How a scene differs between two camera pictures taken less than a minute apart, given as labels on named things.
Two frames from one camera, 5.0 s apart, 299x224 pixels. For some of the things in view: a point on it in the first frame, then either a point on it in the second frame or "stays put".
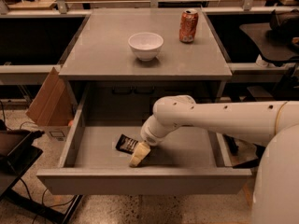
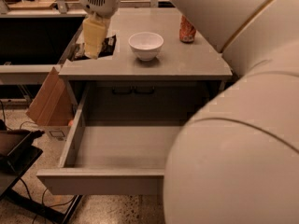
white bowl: x=146 y=45 stays put
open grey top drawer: x=189 y=161 stays put
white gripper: x=151 y=139 -> x=100 y=0
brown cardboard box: x=53 y=105 stays put
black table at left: x=17 y=156 stays put
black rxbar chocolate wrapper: x=126 y=144 -> x=95 y=44
